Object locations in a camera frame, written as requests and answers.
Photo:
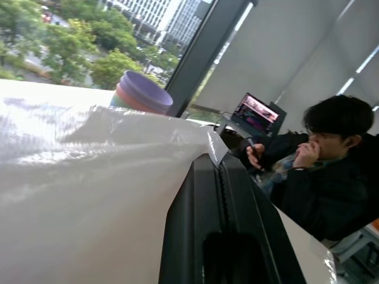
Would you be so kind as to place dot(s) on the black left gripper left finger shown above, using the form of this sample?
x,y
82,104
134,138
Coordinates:
x,y
186,225

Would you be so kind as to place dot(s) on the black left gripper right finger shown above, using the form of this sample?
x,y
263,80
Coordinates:
x,y
254,213

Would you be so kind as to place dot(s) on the clear plastic bag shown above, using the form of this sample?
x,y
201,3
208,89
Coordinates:
x,y
89,192

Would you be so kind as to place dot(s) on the black phone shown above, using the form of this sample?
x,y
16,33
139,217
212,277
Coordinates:
x,y
254,148

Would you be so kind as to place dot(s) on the person in dark jacket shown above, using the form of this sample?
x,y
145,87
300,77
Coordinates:
x,y
325,189

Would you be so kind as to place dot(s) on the open black laptop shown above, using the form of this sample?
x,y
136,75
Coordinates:
x,y
254,115

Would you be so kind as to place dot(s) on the grey chair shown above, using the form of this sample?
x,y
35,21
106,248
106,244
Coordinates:
x,y
355,248

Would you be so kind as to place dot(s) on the purple plastic bowl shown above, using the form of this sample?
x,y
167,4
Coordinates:
x,y
148,94

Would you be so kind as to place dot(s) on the green plastic bowl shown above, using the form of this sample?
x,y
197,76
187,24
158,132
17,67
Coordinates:
x,y
115,101

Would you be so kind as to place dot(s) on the orange plastic bowl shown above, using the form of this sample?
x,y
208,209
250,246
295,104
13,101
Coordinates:
x,y
122,94

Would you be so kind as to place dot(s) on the grey roller blind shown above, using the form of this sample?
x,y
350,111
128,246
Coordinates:
x,y
296,53

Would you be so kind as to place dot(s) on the dark window frame post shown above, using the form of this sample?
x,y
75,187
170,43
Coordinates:
x,y
207,53

